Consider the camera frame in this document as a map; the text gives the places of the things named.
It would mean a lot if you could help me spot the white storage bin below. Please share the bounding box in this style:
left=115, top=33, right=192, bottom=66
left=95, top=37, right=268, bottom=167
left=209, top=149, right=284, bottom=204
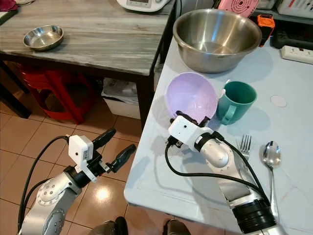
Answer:
left=101, top=77, right=140, bottom=120

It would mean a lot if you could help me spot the orange and black device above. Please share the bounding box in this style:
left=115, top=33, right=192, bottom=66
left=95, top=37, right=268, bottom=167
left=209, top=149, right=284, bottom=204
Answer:
left=256, top=13, right=276, bottom=47

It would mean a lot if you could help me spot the pink round-patterned appliance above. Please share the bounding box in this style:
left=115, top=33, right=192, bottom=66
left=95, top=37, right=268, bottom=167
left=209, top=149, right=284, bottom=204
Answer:
left=217, top=0, right=260, bottom=18

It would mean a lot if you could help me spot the white round table plug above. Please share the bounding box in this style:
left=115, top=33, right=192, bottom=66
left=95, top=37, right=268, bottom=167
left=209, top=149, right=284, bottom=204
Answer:
left=269, top=94, right=288, bottom=109

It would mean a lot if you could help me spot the white folding table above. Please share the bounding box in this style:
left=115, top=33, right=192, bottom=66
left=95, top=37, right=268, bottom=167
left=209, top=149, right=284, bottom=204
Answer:
left=123, top=34, right=313, bottom=235

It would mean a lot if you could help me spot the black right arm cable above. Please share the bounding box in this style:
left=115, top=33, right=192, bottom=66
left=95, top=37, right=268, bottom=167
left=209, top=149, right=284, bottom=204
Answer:
left=164, top=130, right=272, bottom=206

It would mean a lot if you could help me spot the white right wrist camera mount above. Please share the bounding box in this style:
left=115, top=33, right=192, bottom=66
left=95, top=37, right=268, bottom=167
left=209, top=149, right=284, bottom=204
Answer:
left=168, top=116, right=209, bottom=152

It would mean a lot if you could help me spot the white plastic crate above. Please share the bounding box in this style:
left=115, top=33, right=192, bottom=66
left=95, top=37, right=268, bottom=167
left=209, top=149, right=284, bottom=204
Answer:
left=276, top=0, right=313, bottom=20

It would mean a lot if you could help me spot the silver metal fork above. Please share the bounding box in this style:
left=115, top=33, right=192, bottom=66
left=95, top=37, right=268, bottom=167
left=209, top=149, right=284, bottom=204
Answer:
left=238, top=134, right=253, bottom=153

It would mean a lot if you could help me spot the white power strip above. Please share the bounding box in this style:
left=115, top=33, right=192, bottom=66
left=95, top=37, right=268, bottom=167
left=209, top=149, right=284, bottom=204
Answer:
left=280, top=45, right=313, bottom=65

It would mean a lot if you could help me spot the purple plastic bowl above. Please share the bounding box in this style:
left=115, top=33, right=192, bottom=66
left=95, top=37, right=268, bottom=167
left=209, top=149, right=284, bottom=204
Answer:
left=165, top=72, right=219, bottom=125

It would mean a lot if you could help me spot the white kitchen appliance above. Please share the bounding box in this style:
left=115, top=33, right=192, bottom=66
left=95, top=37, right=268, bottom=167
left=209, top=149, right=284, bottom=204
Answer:
left=116, top=0, right=172, bottom=13

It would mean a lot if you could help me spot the maroon cloth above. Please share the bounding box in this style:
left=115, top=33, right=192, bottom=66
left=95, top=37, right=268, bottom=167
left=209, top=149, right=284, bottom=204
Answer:
left=0, top=0, right=20, bottom=13

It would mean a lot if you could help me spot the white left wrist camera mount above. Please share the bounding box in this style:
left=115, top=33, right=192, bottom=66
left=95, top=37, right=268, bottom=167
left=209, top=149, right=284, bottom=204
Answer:
left=68, top=134, right=95, bottom=183

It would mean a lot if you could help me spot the large stainless steel bowl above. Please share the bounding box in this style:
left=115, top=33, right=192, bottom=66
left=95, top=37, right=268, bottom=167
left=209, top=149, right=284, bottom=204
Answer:
left=172, top=8, right=263, bottom=74

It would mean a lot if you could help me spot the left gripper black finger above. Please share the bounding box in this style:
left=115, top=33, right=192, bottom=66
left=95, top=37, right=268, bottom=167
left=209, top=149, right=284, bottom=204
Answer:
left=92, top=128, right=117, bottom=150
left=111, top=143, right=137, bottom=173

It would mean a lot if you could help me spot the green plastic mug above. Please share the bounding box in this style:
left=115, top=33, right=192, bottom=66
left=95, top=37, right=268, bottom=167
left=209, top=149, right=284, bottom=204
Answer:
left=216, top=80, right=258, bottom=126

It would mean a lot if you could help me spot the dark robot foot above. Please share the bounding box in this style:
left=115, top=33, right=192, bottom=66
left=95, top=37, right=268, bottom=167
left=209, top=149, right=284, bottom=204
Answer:
left=88, top=216, right=128, bottom=235
left=162, top=219, right=192, bottom=235

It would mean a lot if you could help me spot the dark left robot foot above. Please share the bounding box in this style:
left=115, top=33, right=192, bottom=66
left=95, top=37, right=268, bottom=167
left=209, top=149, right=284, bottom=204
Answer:
left=88, top=216, right=128, bottom=235

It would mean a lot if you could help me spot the silver metal spoon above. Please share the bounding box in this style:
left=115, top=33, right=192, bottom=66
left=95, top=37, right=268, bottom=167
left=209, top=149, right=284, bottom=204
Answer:
left=262, top=141, right=282, bottom=222

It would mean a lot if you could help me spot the small stainless steel bowl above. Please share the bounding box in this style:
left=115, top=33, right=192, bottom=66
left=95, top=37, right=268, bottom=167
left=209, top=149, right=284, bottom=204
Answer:
left=22, top=24, right=65, bottom=52

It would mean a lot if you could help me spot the dark right robot foot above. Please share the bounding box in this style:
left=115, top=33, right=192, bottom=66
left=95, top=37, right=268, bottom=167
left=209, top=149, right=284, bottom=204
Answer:
left=162, top=219, right=192, bottom=235

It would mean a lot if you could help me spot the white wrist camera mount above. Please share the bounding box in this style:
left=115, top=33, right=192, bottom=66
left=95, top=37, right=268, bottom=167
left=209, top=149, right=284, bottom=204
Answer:
left=68, top=134, right=95, bottom=183
left=168, top=116, right=209, bottom=152

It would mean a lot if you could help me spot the grey wood-top table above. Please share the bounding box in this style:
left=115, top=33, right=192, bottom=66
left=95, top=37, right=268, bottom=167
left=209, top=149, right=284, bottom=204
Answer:
left=0, top=0, right=178, bottom=129

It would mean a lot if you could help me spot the red plastic stool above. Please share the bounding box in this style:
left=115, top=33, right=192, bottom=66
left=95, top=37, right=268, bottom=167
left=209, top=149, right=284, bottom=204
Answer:
left=17, top=63, right=88, bottom=126

